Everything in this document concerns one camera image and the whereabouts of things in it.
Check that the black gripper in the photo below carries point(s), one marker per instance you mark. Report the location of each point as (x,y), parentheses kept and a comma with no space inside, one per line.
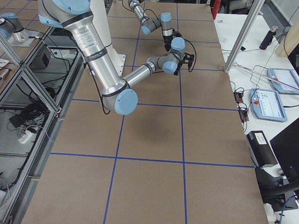
(167,42)
(178,68)

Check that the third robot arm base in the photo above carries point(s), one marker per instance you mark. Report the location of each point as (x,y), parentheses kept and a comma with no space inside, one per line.
(13,31)

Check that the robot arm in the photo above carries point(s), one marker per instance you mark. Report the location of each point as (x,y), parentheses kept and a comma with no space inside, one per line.
(151,19)
(76,16)

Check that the small circuit board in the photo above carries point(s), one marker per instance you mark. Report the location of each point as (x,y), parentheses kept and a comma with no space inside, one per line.
(238,97)

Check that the black water bottle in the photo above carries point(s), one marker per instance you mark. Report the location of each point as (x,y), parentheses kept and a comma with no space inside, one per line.
(268,38)

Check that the near teach pendant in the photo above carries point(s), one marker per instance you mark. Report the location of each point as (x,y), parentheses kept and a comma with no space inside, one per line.
(267,105)

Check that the teach pendant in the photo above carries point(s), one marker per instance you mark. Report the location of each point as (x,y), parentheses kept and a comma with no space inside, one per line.
(267,105)
(286,76)

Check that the far teach pendant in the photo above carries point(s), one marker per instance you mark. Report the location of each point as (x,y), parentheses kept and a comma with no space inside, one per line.
(286,76)

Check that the black box with label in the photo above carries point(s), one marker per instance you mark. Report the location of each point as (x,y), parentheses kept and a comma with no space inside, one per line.
(260,150)

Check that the black monitor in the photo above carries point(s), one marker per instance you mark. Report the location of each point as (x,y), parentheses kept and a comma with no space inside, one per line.
(285,146)

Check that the white power strip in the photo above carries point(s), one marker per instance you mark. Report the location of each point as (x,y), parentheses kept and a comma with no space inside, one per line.
(25,137)

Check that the aluminium frame post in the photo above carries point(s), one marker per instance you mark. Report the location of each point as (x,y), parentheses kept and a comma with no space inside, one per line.
(255,9)

